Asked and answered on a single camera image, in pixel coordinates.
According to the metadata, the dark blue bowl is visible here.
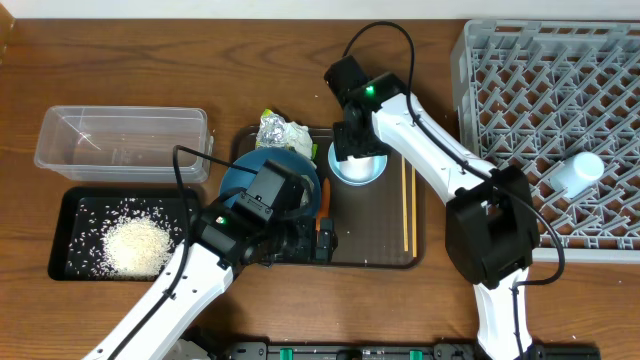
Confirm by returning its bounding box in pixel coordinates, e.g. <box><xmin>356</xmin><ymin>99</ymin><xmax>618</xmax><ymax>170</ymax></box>
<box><xmin>219</xmin><ymin>148</ymin><xmax>322</xmax><ymax>216</ymax></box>

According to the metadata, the white rice pile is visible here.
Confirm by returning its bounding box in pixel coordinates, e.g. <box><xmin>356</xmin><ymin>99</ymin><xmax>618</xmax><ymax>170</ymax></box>
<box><xmin>67</xmin><ymin>197</ymin><xmax>184</xmax><ymax>279</ymax></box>

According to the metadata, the light blue plastic cup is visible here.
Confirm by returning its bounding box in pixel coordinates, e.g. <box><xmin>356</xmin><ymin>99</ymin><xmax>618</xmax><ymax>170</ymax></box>
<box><xmin>550</xmin><ymin>152</ymin><xmax>605</xmax><ymax>198</ymax></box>

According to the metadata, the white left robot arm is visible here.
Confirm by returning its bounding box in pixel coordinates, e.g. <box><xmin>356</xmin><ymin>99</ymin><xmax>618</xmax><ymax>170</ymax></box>
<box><xmin>87</xmin><ymin>188</ymin><xmax>337</xmax><ymax>359</ymax></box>

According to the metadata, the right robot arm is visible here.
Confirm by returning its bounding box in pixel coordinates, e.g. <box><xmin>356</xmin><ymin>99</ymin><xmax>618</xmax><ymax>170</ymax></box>
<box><xmin>324</xmin><ymin>70</ymin><xmax>540</xmax><ymax>359</ymax></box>

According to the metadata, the grey dishwasher rack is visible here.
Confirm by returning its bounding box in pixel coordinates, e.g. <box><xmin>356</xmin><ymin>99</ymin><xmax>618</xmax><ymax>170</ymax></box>
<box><xmin>451</xmin><ymin>20</ymin><xmax>639</xmax><ymax>264</ymax></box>

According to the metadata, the black waste tray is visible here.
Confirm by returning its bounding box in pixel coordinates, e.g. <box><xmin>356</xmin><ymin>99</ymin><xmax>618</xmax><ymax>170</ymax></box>
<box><xmin>48</xmin><ymin>187</ymin><xmax>186</xmax><ymax>281</ymax></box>

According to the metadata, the orange carrot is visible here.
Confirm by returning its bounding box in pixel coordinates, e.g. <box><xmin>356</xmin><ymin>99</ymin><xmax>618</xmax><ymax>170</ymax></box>
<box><xmin>316</xmin><ymin>178</ymin><xmax>331</xmax><ymax>231</ymax></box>

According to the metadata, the light blue small bowl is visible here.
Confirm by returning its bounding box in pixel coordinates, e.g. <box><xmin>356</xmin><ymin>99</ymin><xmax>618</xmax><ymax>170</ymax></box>
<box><xmin>328</xmin><ymin>143</ymin><xmax>388</xmax><ymax>187</ymax></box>

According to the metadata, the brown serving tray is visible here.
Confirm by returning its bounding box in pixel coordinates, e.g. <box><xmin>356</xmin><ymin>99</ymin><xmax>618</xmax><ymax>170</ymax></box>
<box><xmin>228</xmin><ymin>124</ymin><xmax>427</xmax><ymax>270</ymax></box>

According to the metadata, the left wooden chopstick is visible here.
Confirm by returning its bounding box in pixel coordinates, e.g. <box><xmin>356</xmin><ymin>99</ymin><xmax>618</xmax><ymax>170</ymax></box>
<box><xmin>401</xmin><ymin>157</ymin><xmax>409</xmax><ymax>252</ymax></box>

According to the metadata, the wooden chopstick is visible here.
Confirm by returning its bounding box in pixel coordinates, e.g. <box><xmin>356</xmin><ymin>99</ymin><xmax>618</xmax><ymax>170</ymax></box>
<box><xmin>401</xmin><ymin>157</ymin><xmax>409</xmax><ymax>252</ymax></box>
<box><xmin>411</xmin><ymin>167</ymin><xmax>418</xmax><ymax>258</ymax></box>

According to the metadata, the crumpled foil snack wrapper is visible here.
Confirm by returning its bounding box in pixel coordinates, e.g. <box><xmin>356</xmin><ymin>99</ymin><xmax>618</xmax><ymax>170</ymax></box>
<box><xmin>255</xmin><ymin>109</ymin><xmax>315</xmax><ymax>160</ymax></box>

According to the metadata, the right wooden chopstick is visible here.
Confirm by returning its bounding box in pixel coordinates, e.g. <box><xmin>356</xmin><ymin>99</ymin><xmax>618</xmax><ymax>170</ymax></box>
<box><xmin>411</xmin><ymin>167</ymin><xmax>418</xmax><ymax>258</ymax></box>

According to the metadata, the clear plastic bin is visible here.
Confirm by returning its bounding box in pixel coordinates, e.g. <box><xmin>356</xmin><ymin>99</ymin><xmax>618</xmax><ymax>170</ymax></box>
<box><xmin>34</xmin><ymin>105</ymin><xmax>214</xmax><ymax>183</ymax></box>

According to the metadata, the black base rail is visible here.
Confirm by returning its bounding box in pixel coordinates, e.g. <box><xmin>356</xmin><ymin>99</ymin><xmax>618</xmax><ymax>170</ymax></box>
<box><xmin>164</xmin><ymin>327</ymin><xmax>601</xmax><ymax>360</ymax></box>

